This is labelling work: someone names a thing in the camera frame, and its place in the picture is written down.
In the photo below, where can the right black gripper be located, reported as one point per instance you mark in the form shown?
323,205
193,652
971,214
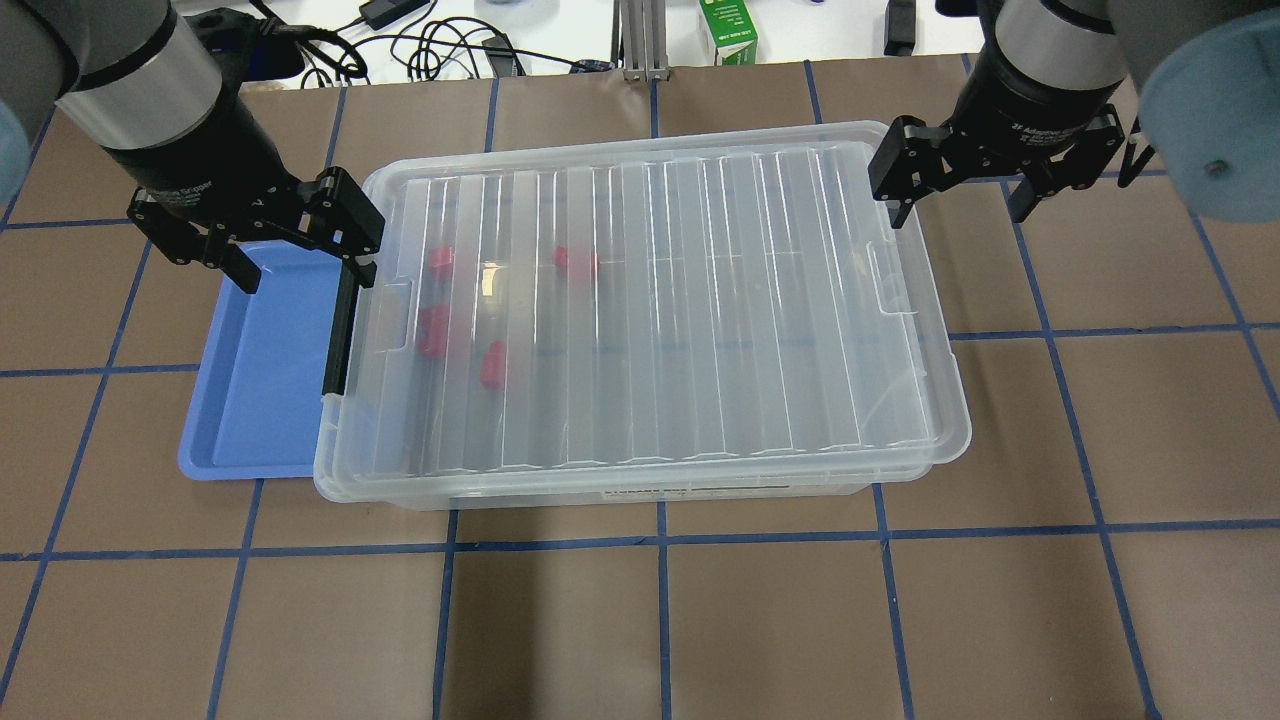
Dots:
1030,105

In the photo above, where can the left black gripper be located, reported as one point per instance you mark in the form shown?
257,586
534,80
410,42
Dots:
205,160

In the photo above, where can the clear plastic box lid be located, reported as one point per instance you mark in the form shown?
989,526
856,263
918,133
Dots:
753,300

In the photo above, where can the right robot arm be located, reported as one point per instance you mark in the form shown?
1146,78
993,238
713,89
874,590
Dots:
1061,86

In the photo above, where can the blue plastic tray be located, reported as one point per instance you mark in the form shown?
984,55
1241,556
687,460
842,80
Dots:
256,409

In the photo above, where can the clear plastic storage box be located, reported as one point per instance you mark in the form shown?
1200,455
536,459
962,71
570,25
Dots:
726,478

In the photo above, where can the black power adapter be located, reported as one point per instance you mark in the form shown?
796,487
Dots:
379,14

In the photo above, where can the green white carton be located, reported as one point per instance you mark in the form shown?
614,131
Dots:
729,32

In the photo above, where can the black box latch handle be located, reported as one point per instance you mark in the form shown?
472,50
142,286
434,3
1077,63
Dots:
338,351

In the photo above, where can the aluminium frame post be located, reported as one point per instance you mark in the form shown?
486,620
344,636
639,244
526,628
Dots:
639,40

